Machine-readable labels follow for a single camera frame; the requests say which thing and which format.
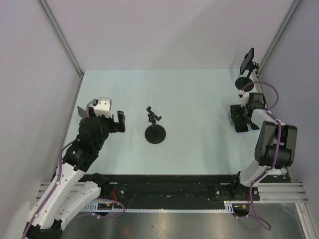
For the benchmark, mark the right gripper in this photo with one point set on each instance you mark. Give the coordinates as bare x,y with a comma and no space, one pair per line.
247,106

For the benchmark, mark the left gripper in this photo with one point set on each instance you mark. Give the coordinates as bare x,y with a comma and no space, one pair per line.
114,127

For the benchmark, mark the black phone stand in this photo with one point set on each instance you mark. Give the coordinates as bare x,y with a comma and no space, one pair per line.
245,83
155,133

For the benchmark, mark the rusty round phone stand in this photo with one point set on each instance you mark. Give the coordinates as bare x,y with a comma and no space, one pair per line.
81,112

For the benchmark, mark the blue-cased smartphone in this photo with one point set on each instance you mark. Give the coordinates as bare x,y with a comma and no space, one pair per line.
253,126

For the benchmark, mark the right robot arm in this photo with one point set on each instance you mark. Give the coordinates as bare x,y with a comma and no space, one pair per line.
276,143

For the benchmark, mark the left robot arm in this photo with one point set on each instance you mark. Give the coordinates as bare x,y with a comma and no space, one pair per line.
55,210

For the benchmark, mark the black smartphone on right stand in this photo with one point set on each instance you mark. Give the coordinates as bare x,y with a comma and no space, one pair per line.
247,60

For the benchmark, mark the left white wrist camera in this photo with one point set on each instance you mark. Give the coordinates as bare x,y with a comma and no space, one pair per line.
103,107

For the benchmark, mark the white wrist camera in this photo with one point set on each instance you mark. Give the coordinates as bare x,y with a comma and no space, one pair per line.
103,107
244,96

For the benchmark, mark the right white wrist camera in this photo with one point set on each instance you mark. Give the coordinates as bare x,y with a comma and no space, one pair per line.
244,96

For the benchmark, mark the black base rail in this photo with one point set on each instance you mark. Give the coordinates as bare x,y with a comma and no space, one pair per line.
177,192

